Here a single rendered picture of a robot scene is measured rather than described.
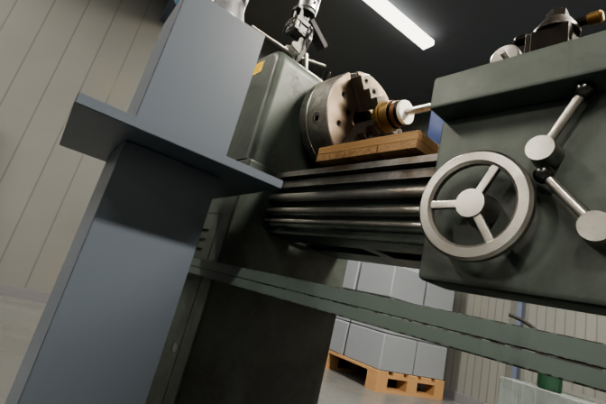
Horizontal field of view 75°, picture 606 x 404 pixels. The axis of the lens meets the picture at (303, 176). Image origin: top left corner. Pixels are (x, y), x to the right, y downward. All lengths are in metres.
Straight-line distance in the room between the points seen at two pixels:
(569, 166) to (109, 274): 0.74
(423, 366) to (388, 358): 0.45
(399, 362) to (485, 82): 3.10
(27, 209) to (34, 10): 1.64
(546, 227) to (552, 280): 0.06
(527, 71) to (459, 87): 0.10
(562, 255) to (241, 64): 0.72
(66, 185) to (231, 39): 2.99
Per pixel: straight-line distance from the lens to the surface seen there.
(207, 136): 0.87
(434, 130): 1.00
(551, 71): 0.61
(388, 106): 1.15
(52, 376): 0.83
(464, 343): 0.53
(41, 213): 3.78
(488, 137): 0.65
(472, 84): 0.66
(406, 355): 3.63
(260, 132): 1.17
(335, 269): 1.34
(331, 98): 1.15
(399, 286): 3.48
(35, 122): 3.87
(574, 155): 0.59
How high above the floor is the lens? 0.53
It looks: 16 degrees up
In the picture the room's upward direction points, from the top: 15 degrees clockwise
